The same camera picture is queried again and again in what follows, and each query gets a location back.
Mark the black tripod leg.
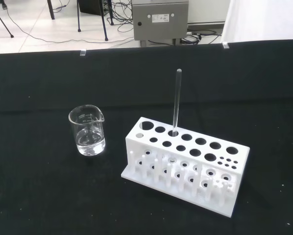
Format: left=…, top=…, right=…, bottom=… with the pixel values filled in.
left=75, top=0, right=83, bottom=33
left=98, top=0, right=110, bottom=42
left=0, top=4, right=15, bottom=39

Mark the black furniture leg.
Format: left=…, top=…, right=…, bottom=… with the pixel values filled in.
left=47, top=0, right=56, bottom=20

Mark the white test tube rack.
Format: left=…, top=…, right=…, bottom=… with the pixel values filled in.
left=121, top=117, right=250, bottom=218

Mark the black bench cloth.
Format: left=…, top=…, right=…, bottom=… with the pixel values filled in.
left=0, top=39, right=293, bottom=235

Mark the tangled black cable bundle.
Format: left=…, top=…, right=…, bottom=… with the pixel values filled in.
left=109, top=0, right=135, bottom=32

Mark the pale white board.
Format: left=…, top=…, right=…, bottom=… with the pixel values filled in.
left=221, top=0, right=293, bottom=44

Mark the grey metal control cabinet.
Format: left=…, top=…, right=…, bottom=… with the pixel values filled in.
left=131, top=0, right=189, bottom=47

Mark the black equipment case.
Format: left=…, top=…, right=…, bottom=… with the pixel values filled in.
left=78, top=0, right=113, bottom=15

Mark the clear glass beaker with water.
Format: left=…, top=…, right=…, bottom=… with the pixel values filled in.
left=68, top=104, right=106, bottom=157

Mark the thin black floor cable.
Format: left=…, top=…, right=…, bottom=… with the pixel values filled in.
left=0, top=0, right=137, bottom=45

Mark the coiled black cable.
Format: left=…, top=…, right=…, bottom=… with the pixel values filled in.
left=180, top=28, right=223, bottom=46

